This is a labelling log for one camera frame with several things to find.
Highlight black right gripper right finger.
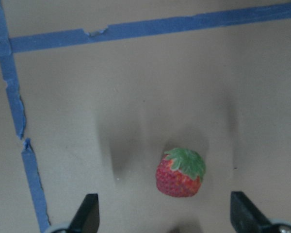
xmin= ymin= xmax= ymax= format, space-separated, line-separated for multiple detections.
xmin=230 ymin=191 xmax=280 ymax=233

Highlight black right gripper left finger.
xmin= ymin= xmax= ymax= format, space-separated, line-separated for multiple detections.
xmin=68 ymin=194 xmax=99 ymax=233

